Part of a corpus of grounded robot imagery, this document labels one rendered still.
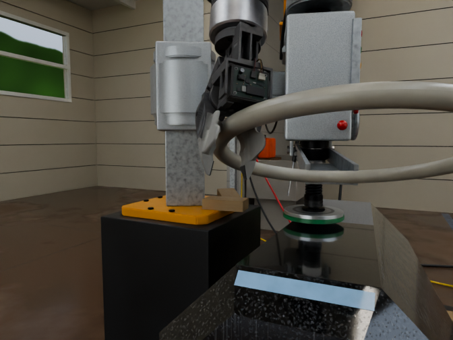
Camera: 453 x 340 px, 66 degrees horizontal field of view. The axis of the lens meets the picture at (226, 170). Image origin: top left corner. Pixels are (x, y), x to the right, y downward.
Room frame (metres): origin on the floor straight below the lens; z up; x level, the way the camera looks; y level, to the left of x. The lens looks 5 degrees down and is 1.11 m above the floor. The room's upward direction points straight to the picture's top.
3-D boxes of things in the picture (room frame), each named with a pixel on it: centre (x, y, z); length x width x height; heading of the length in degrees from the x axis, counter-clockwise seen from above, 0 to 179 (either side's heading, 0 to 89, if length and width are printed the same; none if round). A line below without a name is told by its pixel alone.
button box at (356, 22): (1.18, -0.42, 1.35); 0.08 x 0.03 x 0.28; 171
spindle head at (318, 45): (1.34, -0.33, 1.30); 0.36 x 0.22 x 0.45; 171
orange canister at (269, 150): (4.56, -0.55, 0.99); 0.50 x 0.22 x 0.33; 155
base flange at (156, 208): (1.77, 0.21, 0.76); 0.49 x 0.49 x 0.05; 64
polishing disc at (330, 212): (1.26, -0.32, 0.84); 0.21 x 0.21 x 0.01
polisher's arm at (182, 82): (1.82, 0.01, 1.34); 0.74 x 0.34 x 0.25; 103
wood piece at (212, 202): (1.62, 0.00, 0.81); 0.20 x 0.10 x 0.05; 72
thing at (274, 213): (4.58, -0.79, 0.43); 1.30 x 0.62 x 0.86; 155
